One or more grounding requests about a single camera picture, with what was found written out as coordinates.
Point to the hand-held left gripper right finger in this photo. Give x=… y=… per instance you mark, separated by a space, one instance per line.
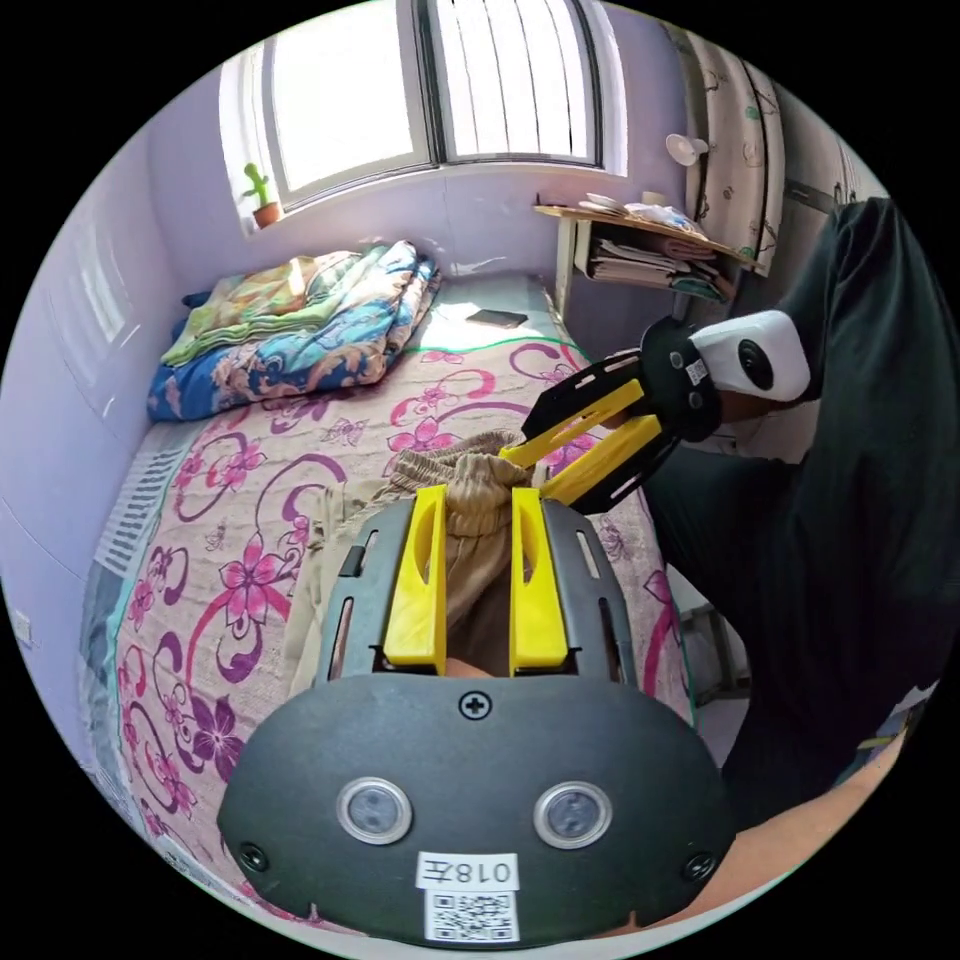
x=536 y=600

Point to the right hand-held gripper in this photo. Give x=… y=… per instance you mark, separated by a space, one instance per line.
x=682 y=390

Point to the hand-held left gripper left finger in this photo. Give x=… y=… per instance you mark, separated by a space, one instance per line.
x=420 y=592

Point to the yellow long pants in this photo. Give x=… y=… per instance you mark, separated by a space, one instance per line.
x=480 y=484

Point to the person's left forearm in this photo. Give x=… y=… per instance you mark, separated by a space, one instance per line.
x=810 y=840

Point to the person's right hand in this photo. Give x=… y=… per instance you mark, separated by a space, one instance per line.
x=742 y=411

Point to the black phone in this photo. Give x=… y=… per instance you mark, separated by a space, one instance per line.
x=496 y=318

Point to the bed with floral sheet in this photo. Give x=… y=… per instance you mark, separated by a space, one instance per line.
x=247 y=525

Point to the wooden shelf with papers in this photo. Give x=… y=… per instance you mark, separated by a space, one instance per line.
x=652 y=247

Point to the person's body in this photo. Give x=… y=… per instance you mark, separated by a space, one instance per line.
x=825 y=540

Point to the blue floral folded quilt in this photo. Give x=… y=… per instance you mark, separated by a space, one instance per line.
x=300 y=367

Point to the printed curtain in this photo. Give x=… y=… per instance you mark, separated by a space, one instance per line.
x=731 y=142

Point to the green orange folded quilt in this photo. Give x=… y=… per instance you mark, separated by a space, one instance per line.
x=247 y=311

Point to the potted cactus plant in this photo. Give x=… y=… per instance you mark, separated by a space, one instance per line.
x=261 y=196

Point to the window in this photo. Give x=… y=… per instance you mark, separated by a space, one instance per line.
x=352 y=97

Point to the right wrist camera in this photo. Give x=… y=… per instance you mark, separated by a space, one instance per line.
x=757 y=360

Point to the white wall socket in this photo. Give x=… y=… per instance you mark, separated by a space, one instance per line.
x=22 y=628

